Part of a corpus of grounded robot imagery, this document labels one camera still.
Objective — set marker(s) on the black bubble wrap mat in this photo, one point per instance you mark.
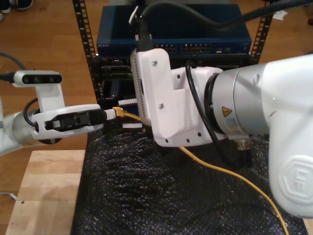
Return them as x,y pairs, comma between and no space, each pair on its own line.
146,195

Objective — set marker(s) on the white flat strip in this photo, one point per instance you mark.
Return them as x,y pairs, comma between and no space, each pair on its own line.
11,195

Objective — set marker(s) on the white crumpled paper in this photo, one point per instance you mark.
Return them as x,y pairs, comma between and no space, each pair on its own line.
280,16

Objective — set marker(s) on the person's shoe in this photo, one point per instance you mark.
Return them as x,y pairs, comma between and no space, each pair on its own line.
24,4
1,16
5,10

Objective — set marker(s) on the blue network switch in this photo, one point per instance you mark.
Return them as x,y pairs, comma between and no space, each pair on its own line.
171,29

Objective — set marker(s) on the black rack frame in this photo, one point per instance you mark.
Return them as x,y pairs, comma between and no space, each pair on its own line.
82,29

